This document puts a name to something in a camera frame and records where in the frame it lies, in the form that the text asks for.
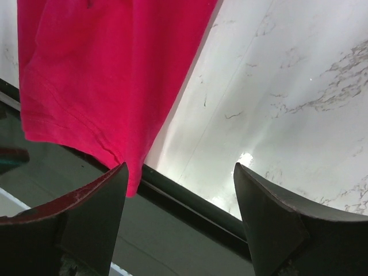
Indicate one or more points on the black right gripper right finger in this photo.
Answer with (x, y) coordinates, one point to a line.
(288, 234)

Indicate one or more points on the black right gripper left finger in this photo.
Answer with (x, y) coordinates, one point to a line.
(74, 234)

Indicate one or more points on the magenta t-shirt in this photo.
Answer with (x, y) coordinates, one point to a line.
(102, 76)

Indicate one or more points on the aluminium frame rail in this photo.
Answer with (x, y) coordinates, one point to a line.
(201, 215)

